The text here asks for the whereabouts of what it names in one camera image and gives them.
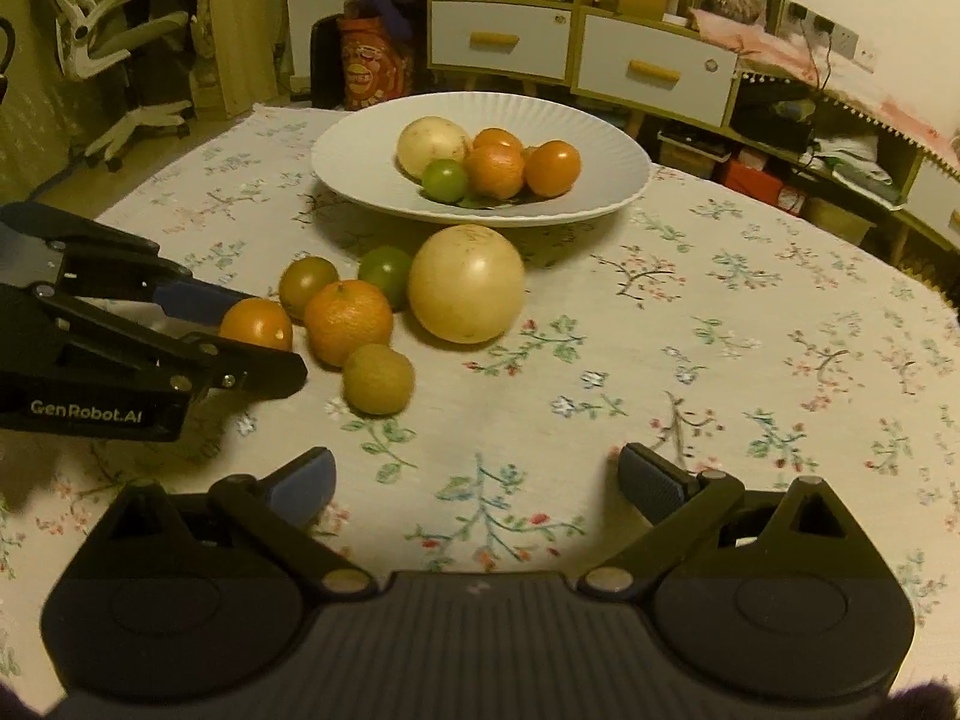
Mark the pale yellow round fruit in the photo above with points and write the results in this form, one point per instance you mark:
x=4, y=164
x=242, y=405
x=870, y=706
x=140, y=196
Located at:
x=431, y=144

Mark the pink cabinet runner cloth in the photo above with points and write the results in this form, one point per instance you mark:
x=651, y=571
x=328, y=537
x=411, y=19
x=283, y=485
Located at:
x=795, y=60

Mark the green orange leaf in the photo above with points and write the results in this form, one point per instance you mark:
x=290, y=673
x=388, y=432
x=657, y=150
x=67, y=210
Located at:
x=474, y=202

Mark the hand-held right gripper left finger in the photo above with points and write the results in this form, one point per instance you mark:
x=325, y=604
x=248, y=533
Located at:
x=304, y=484

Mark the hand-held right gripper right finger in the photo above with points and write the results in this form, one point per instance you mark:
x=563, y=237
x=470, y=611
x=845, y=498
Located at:
x=652, y=484

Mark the brownish green round fruit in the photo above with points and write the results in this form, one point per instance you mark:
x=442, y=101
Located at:
x=379, y=379

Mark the large yellow grapefruit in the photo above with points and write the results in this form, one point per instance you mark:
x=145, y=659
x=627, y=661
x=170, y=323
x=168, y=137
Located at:
x=465, y=285

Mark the black upright panel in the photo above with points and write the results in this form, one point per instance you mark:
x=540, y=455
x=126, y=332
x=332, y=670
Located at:
x=326, y=60

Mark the beige bin with black lid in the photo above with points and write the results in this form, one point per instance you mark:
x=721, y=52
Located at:
x=686, y=156

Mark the white wall outlet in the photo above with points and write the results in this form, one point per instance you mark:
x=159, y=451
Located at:
x=868, y=57

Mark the dark greenish tomato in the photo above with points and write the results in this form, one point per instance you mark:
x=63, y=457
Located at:
x=307, y=285

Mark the red printed bag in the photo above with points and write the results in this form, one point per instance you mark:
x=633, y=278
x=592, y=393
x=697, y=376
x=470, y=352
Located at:
x=371, y=67

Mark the white office chair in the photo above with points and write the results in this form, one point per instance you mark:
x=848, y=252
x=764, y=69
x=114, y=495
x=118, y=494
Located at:
x=112, y=45

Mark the orange tomato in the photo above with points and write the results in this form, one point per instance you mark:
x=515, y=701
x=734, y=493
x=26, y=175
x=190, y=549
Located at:
x=552, y=167
x=255, y=324
x=496, y=139

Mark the floral tablecloth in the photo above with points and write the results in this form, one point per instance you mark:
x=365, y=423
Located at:
x=675, y=360

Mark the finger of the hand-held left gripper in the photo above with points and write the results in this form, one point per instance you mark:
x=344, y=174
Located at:
x=202, y=300
x=255, y=371

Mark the white ribbed bowl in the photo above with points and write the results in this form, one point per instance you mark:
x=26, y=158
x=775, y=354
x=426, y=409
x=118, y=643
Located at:
x=360, y=157

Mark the green lime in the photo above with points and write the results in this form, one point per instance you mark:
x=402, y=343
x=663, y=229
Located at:
x=382, y=274
x=445, y=180

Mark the black box in cabinet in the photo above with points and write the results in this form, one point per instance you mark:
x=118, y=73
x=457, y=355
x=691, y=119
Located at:
x=772, y=127

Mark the wall outlet row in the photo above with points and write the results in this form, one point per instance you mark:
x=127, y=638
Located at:
x=844, y=37

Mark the stack of papers and cloth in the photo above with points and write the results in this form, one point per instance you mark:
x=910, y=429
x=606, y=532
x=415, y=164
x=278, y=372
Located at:
x=862, y=165

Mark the bright orange with leaf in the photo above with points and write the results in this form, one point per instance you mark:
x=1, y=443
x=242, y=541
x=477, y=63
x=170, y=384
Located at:
x=493, y=171

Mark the brown cardboard box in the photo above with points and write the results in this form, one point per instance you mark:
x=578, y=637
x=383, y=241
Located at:
x=630, y=0

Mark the wooden board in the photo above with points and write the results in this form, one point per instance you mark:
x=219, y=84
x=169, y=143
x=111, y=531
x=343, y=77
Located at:
x=240, y=30

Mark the beige storage bin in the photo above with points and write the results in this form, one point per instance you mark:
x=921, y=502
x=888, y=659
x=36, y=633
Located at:
x=840, y=219

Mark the red gift box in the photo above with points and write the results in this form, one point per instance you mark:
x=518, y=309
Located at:
x=761, y=184

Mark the rough-skinned mandarin orange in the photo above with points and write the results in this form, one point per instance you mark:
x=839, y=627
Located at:
x=349, y=322

